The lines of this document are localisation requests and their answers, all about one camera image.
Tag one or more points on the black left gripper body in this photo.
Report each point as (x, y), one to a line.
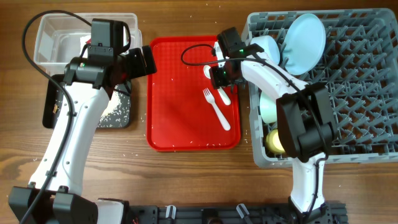
(136, 66)

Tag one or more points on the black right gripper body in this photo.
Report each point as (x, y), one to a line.
(218, 76)

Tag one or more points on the white plastic spoon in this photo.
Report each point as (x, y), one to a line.
(226, 100)

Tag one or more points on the light blue bowl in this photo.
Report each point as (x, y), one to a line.
(271, 50)

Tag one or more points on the mint green bowl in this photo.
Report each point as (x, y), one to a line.
(267, 108)

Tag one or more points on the rice and food scraps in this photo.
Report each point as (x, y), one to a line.
(119, 112)

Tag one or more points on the light blue round plate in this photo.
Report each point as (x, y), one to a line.
(305, 43)

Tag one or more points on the yellow plastic cup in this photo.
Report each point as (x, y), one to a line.
(273, 142)

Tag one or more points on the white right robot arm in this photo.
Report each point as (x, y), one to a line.
(304, 116)

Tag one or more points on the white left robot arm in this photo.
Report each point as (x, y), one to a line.
(53, 194)

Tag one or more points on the black waste tray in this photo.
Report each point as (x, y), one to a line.
(49, 105)

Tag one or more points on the grey dishwasher rack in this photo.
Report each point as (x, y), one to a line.
(359, 68)

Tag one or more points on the white plastic fork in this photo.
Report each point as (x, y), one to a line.
(211, 100)

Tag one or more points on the red plastic tray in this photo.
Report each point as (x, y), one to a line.
(178, 116)

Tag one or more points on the clear plastic bin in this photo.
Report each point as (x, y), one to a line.
(58, 37)

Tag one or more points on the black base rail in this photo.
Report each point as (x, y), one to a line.
(238, 214)

